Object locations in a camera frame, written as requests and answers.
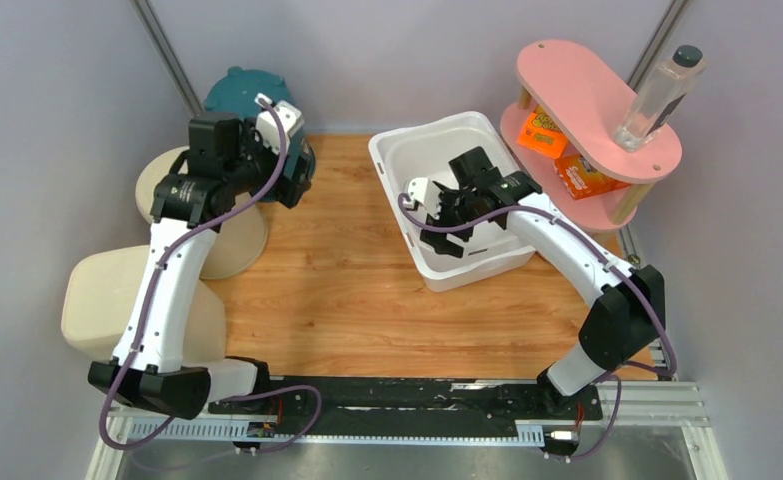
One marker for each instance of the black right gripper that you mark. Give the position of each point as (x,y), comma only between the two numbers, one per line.
(442,245)

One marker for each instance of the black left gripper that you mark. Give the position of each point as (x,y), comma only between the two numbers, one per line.
(289,191)

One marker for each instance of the teal plastic bucket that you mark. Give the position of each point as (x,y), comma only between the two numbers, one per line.
(236,91)

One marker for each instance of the cream large bucket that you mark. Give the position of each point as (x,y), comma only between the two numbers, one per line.
(241,240)

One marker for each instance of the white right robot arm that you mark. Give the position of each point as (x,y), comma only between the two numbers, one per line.
(626,304)

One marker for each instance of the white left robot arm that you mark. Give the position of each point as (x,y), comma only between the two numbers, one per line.
(225,157)

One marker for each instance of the cream square container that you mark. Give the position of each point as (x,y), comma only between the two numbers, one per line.
(101,293)

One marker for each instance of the white plastic tub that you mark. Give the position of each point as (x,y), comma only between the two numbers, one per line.
(424,151)

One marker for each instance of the orange snack box upper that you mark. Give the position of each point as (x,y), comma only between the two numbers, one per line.
(541,134)

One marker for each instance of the orange snack box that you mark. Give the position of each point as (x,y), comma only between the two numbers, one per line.
(541,134)
(582,180)

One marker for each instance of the orange snack box lower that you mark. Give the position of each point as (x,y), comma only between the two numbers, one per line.
(582,180)

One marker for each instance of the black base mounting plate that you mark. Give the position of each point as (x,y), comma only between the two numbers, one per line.
(412,407)

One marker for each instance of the pink two-tier shelf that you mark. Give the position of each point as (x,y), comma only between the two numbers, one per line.
(587,100)

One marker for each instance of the clear bottle black cap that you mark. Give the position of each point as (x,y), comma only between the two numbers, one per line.
(663,90)

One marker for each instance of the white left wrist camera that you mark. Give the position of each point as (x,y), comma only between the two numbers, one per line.
(279,124)

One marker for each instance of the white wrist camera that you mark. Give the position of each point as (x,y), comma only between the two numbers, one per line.
(423,193)
(279,124)

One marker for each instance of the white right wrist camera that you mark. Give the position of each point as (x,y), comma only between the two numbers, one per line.
(423,193)

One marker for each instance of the aluminium frame rail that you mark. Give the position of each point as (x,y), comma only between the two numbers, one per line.
(648,404)

